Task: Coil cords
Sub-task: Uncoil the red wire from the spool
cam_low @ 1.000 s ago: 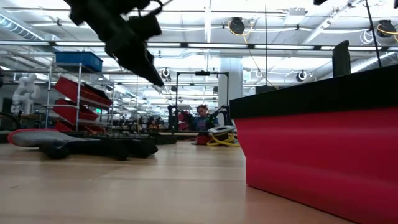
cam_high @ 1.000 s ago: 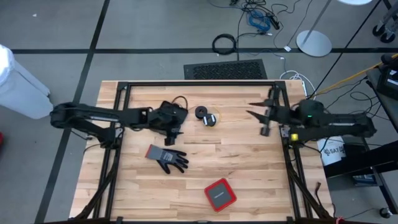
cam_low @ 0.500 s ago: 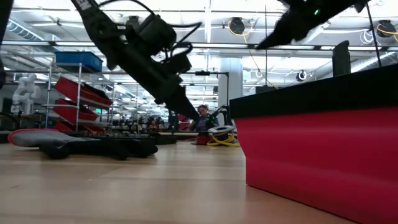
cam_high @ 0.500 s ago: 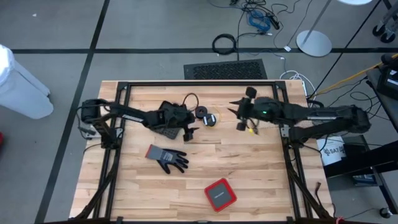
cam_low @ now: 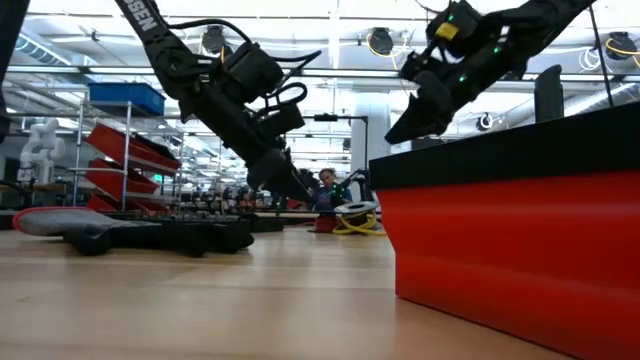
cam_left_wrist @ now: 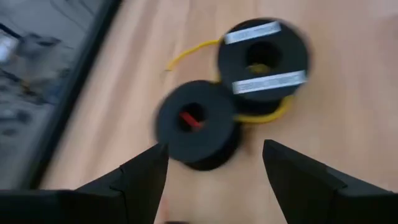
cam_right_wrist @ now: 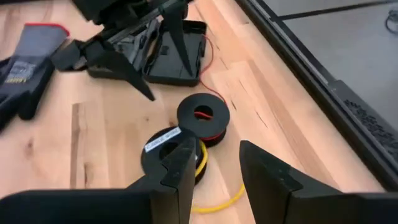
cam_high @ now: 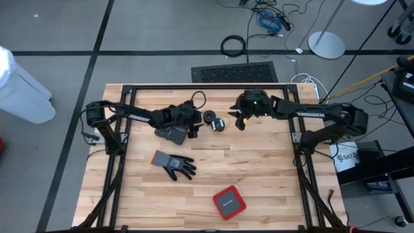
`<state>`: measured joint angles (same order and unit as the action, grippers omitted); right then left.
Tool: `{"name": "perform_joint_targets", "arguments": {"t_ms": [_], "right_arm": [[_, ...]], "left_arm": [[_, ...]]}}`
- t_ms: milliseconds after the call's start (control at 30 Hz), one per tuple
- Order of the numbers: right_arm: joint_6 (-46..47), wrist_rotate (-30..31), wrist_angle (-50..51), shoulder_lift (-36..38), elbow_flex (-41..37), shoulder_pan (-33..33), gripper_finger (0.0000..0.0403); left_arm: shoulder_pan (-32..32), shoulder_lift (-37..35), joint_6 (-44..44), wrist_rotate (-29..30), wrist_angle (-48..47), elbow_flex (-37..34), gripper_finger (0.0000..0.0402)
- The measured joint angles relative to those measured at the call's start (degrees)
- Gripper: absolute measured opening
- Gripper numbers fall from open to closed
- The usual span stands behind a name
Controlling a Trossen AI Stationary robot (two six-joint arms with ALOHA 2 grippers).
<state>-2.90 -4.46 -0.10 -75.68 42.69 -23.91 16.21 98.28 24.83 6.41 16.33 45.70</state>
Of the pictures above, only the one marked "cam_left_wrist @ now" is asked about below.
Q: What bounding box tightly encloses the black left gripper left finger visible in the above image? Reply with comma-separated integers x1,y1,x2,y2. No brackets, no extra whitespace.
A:
0,143,170,224

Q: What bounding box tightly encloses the black yellow-wire spool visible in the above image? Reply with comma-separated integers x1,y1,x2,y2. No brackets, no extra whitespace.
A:
216,17,312,116

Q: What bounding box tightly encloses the black red-wire spool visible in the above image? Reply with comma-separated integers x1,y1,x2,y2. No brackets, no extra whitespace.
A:
154,79,244,172

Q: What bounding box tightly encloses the black table frame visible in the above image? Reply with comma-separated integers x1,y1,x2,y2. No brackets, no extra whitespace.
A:
17,0,124,191

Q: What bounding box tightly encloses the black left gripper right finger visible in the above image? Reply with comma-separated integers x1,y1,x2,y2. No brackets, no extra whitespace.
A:
262,139,398,224

